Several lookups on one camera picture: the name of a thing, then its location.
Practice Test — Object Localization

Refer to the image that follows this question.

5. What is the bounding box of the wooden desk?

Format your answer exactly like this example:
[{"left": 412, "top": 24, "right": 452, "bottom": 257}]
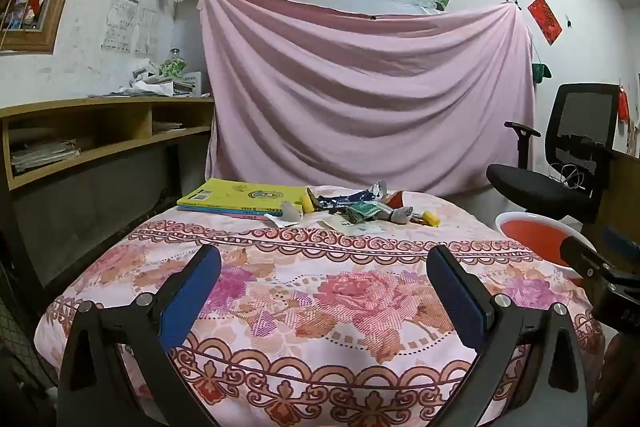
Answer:
[{"left": 607, "top": 149, "right": 640, "bottom": 238}]

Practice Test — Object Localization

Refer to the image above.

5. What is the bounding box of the printed wall paper sheet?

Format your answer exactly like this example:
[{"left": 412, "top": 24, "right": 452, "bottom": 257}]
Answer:
[{"left": 135, "top": 8, "right": 158, "bottom": 58}]

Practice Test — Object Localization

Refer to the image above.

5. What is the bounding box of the glass jar with candies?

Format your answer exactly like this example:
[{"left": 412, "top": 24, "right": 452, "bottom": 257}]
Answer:
[{"left": 160, "top": 48, "right": 187, "bottom": 80}]

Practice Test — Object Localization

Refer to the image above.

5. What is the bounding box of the orange bin with white rim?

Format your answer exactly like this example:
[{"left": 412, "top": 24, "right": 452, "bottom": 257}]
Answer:
[{"left": 495, "top": 213, "right": 598, "bottom": 288}]

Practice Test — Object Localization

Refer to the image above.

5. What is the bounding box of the pink book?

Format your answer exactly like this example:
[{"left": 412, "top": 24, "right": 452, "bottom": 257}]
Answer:
[{"left": 190, "top": 210, "right": 281, "bottom": 221}]

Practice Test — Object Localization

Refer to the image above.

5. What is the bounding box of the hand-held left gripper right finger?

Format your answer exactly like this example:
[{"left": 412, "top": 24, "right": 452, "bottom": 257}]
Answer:
[{"left": 426, "top": 244, "right": 588, "bottom": 427}]

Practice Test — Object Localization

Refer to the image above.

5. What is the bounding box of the printed wall calendar sheet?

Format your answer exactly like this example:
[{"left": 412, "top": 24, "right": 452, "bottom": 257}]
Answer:
[{"left": 102, "top": 0, "right": 139, "bottom": 54}]

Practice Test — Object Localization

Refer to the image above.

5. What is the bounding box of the silver foil wrapper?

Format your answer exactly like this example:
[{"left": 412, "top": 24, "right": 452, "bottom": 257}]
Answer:
[{"left": 367, "top": 179, "right": 391, "bottom": 202}]

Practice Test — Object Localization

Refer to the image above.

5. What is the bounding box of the wooden shelf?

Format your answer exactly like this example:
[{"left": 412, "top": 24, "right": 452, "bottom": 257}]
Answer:
[{"left": 0, "top": 97, "right": 216, "bottom": 192}]

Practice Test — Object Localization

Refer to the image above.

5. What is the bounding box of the pink hanging cloth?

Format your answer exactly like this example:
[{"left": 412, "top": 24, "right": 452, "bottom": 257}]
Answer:
[{"left": 199, "top": 0, "right": 536, "bottom": 198}]

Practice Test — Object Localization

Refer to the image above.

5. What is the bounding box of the floral blanket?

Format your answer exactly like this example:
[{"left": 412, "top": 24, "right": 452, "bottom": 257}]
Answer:
[{"left": 34, "top": 184, "right": 606, "bottom": 427}]

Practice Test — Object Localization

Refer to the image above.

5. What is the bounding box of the grey wrapper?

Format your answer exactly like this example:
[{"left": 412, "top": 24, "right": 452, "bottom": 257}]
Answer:
[{"left": 385, "top": 205, "right": 416, "bottom": 225}]

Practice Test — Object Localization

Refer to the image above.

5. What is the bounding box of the white box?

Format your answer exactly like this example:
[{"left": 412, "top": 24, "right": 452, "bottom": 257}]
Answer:
[{"left": 172, "top": 72, "right": 203, "bottom": 95}]

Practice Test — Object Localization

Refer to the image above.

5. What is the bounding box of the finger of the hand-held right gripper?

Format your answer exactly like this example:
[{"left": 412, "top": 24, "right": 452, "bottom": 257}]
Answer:
[
  {"left": 559, "top": 234, "right": 618, "bottom": 280},
  {"left": 601, "top": 226, "right": 640, "bottom": 260}
]

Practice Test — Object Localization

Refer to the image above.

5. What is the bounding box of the green wrapper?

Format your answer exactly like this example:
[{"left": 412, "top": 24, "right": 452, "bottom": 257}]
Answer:
[{"left": 345, "top": 202, "right": 381, "bottom": 224}]

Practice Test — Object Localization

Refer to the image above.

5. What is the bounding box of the pile of papers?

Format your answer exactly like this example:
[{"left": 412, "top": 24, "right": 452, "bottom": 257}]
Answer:
[{"left": 90, "top": 57, "right": 211, "bottom": 98}]

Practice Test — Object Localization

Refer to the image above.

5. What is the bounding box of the stack of papers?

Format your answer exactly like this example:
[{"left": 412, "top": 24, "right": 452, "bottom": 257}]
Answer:
[{"left": 10, "top": 139, "right": 81, "bottom": 172}]

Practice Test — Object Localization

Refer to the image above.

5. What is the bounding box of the yellow book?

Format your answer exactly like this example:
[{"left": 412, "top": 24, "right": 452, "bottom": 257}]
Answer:
[{"left": 177, "top": 178, "right": 308, "bottom": 210}]

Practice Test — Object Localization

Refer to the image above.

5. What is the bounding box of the blue wrapper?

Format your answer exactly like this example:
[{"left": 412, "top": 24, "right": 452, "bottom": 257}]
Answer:
[{"left": 307, "top": 188, "right": 371, "bottom": 210}]

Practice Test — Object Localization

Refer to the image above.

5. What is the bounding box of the red paper decoration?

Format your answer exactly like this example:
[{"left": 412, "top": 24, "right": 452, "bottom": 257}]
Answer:
[{"left": 527, "top": 0, "right": 563, "bottom": 46}]

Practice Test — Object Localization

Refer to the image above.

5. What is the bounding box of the black office chair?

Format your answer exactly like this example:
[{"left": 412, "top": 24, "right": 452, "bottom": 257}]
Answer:
[{"left": 486, "top": 83, "right": 621, "bottom": 223}]

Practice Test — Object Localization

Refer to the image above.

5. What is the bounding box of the blue book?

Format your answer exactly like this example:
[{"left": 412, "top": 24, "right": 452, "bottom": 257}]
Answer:
[{"left": 177, "top": 205, "right": 266, "bottom": 214}]

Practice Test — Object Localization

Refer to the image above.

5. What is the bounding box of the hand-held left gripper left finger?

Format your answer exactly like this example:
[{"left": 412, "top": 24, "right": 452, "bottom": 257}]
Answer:
[{"left": 57, "top": 244, "right": 223, "bottom": 427}]

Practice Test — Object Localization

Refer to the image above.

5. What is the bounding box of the grey white paper scrap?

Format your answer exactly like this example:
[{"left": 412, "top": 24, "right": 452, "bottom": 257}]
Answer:
[{"left": 265, "top": 201, "right": 303, "bottom": 228}]

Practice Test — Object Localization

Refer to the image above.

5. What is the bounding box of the white cable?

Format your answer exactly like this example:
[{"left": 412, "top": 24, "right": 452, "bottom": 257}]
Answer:
[{"left": 547, "top": 162, "right": 586, "bottom": 190}]

